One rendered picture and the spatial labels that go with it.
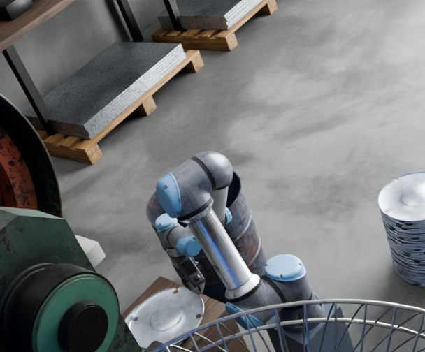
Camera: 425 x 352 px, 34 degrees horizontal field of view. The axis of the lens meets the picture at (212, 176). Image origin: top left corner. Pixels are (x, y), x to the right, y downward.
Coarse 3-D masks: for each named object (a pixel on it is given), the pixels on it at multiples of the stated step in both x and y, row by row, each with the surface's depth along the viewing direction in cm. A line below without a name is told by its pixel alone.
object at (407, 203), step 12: (396, 180) 273; (408, 180) 270; (420, 180) 268; (384, 192) 269; (396, 192) 267; (408, 192) 264; (420, 192) 262; (384, 204) 264; (396, 204) 262; (408, 204) 258; (420, 204) 256; (396, 216) 256; (408, 216) 254; (420, 216) 252
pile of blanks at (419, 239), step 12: (384, 216) 261; (384, 228) 271; (396, 228) 258; (408, 228) 255; (420, 228) 253; (396, 240) 263; (408, 240) 259; (420, 240) 256; (396, 252) 268; (408, 252) 262; (420, 252) 260; (396, 264) 275; (408, 264) 266; (420, 264) 264; (408, 276) 272; (420, 276) 267
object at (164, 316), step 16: (144, 304) 260; (160, 304) 257; (176, 304) 254; (192, 304) 252; (144, 320) 253; (160, 320) 250; (176, 320) 247; (192, 320) 245; (144, 336) 247; (160, 336) 244; (176, 336) 241
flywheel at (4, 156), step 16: (0, 128) 170; (0, 144) 171; (0, 160) 172; (16, 160) 175; (0, 176) 174; (16, 176) 176; (0, 192) 177; (16, 192) 176; (32, 192) 180; (32, 208) 181
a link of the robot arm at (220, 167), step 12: (192, 156) 200; (204, 156) 196; (216, 156) 197; (216, 168) 195; (228, 168) 199; (216, 180) 195; (228, 180) 202; (216, 192) 209; (216, 204) 216; (228, 216) 233
